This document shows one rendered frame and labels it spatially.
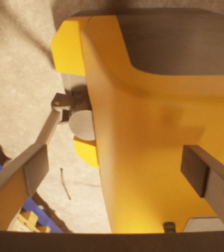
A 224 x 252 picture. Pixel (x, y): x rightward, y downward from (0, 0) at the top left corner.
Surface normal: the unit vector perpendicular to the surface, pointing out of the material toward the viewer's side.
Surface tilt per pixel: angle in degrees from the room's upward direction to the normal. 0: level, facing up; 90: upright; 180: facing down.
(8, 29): 0
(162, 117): 14
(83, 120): 0
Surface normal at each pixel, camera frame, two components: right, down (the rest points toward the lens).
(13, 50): -0.04, 0.63
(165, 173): -0.28, 0.62
